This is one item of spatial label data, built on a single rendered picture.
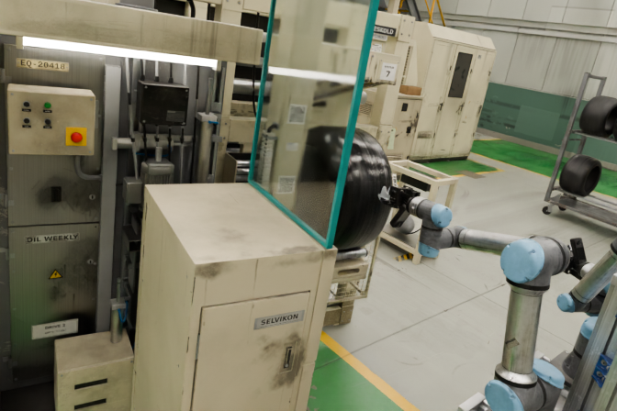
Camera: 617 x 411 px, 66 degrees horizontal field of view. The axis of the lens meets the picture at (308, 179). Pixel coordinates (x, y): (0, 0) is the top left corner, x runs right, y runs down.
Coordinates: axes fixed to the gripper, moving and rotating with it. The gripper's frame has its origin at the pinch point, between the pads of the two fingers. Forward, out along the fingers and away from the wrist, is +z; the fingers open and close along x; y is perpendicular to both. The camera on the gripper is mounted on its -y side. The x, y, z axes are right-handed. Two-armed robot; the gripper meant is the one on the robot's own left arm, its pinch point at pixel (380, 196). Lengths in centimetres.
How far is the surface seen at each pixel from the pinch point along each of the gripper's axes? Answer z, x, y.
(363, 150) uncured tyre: 9.8, 4.5, 17.2
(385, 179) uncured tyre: 2.7, -3.3, 6.8
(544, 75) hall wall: 612, -994, 117
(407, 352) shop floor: 50, -83, -119
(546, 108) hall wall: 586, -993, 37
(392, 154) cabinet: 362, -320, -47
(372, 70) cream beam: 41, -19, 51
